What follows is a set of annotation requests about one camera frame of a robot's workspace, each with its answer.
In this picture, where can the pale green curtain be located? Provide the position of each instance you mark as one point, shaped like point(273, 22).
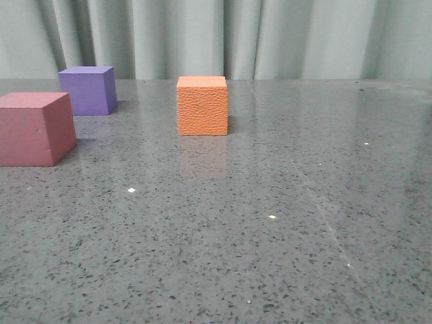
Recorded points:
point(238, 39)

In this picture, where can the orange foam cube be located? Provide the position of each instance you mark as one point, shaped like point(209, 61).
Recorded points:
point(203, 105)

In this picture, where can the pink foam cube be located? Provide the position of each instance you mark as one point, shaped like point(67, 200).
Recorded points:
point(37, 128)

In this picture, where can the purple foam cube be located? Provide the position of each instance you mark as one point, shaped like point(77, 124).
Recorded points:
point(92, 89)

